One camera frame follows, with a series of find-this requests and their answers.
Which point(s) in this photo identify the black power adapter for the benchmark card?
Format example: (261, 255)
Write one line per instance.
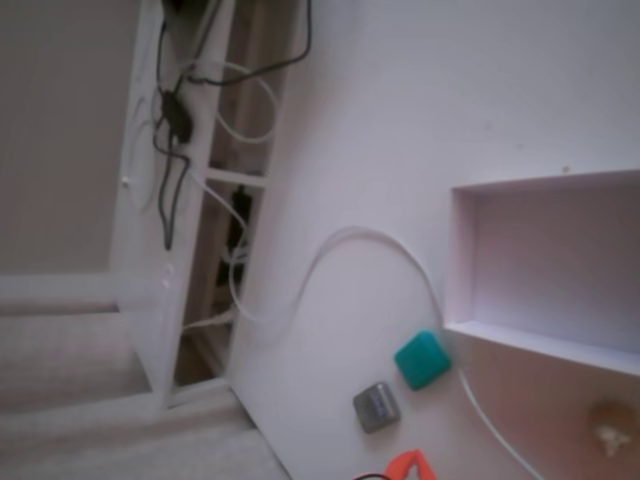
(176, 117)

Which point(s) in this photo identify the white cardboard box bin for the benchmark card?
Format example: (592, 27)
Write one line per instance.
(550, 275)

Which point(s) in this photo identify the small beige lump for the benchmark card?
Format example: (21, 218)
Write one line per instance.
(607, 420)

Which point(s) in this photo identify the grey rounded square block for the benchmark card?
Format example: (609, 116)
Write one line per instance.
(377, 407)

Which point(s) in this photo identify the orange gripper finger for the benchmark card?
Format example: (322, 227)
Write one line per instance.
(400, 462)

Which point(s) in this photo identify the green cube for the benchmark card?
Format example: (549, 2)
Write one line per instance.
(422, 360)

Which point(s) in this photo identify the white furniture frame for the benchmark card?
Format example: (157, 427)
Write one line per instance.
(150, 300)

